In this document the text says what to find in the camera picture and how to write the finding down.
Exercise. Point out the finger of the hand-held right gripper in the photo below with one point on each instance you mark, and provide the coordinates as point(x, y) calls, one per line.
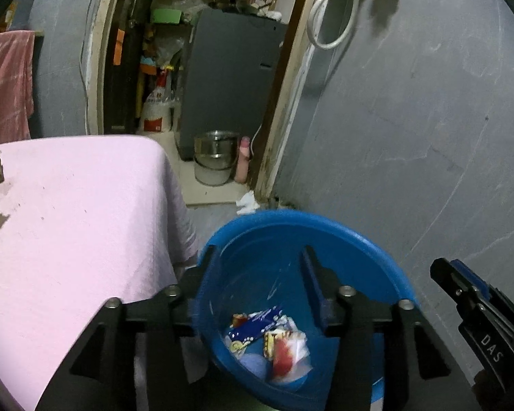
point(449, 280)
point(471, 276)

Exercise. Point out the pink bottle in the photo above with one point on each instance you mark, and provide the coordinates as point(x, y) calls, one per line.
point(243, 160)

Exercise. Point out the crumpled white paper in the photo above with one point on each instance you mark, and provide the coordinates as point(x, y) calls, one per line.
point(246, 203)

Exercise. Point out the blue plastic basin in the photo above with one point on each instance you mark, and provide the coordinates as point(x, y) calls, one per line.
point(261, 257)

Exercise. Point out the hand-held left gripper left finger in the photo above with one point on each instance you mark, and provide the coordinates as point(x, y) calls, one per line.
point(204, 267)

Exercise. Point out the steel pot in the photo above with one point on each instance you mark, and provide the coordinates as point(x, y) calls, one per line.
point(216, 143)

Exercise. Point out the green box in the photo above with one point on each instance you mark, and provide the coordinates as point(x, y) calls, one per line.
point(166, 16)

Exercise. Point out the yellow red packet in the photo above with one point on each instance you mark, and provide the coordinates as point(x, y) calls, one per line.
point(273, 337)

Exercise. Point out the grey cabinet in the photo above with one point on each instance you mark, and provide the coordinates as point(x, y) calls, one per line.
point(231, 81)

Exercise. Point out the pink table cloth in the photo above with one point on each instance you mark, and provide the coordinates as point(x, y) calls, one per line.
point(77, 231)

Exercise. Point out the white sack red label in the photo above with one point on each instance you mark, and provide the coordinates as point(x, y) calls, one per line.
point(156, 113)

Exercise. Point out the blue white printed wrapper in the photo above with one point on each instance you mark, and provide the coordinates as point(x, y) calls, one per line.
point(255, 325)

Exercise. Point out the spray bottle yellow cap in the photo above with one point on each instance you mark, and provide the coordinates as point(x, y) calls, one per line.
point(165, 79)

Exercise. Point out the wooden door frame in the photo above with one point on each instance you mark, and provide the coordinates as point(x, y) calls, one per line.
point(291, 94)

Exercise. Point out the red snack wrapper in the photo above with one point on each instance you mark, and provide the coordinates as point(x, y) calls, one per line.
point(285, 351)

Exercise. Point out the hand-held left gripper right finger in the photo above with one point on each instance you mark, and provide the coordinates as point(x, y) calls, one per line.
point(312, 282)

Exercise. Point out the orange strip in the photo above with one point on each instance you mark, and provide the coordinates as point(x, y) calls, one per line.
point(118, 47)

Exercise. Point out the steel bucket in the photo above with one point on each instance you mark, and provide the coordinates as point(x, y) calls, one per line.
point(214, 171)

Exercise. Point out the red checked cloth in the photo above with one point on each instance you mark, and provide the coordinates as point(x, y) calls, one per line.
point(6, 90)

